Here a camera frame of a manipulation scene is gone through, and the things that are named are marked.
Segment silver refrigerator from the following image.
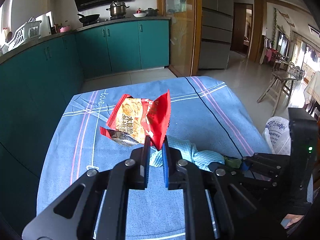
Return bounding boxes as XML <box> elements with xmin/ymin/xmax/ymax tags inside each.
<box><xmin>199</xmin><ymin>0</ymin><xmax>233</xmax><ymax>69</ymax></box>

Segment blue striped tablecloth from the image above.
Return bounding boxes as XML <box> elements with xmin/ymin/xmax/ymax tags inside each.
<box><xmin>36</xmin><ymin>75</ymin><xmax>273</xmax><ymax>240</ymax></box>

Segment pink container on counter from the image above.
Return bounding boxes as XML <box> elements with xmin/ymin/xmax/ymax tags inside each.
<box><xmin>59</xmin><ymin>25</ymin><xmax>72</xmax><ymax>33</ymax></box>

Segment black wok pan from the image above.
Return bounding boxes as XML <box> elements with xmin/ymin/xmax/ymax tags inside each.
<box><xmin>77</xmin><ymin>14</ymin><xmax>100</xmax><ymax>26</ymax></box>

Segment white lined trash bin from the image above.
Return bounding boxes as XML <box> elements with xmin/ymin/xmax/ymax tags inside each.
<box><xmin>262</xmin><ymin>116</ymin><xmax>291</xmax><ymax>155</ymax></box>

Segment wooden framed glass door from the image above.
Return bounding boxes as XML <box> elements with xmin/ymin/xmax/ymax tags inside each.
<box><xmin>157</xmin><ymin>0</ymin><xmax>202</xmax><ymax>77</ymax></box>

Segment light blue knitted cloth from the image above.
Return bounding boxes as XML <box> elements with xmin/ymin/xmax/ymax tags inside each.
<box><xmin>150</xmin><ymin>135</ymin><xmax>225</xmax><ymax>171</ymax></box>

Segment black cable on table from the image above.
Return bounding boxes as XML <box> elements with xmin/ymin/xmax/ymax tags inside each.
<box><xmin>184</xmin><ymin>76</ymin><xmax>244</xmax><ymax>158</ymax></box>

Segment teal kitchen cabinets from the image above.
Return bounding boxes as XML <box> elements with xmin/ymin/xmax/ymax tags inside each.
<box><xmin>1</xmin><ymin>16</ymin><xmax>170</xmax><ymax>231</ymax></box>

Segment red snack wrapper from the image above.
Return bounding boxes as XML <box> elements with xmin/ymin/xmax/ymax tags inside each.
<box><xmin>100</xmin><ymin>92</ymin><xmax>171</xmax><ymax>151</ymax></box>

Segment black casserole pot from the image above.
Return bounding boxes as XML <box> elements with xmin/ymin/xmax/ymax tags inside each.
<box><xmin>142</xmin><ymin>8</ymin><xmax>158</xmax><ymax>17</ymax></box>

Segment white bowl red lid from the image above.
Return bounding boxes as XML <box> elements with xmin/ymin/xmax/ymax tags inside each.
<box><xmin>133</xmin><ymin>8</ymin><xmax>147</xmax><ymax>18</ymax></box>

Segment person's right hand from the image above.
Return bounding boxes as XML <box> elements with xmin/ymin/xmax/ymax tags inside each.
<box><xmin>281</xmin><ymin>214</ymin><xmax>304</xmax><ymax>229</ymax></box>

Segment white dish rack basket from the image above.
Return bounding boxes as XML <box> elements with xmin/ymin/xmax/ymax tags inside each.
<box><xmin>1</xmin><ymin>19</ymin><xmax>42</xmax><ymax>55</ymax></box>

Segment steel stock pot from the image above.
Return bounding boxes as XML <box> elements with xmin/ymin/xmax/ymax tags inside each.
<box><xmin>106</xmin><ymin>2</ymin><xmax>129</xmax><ymax>20</ymax></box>

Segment green vegetable leaf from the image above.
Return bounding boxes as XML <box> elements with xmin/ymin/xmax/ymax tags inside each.
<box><xmin>223</xmin><ymin>156</ymin><xmax>242</xmax><ymax>169</ymax></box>

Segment wooden stool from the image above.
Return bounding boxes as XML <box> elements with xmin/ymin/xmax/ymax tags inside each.
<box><xmin>257</xmin><ymin>70</ymin><xmax>296</xmax><ymax>117</ymax></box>

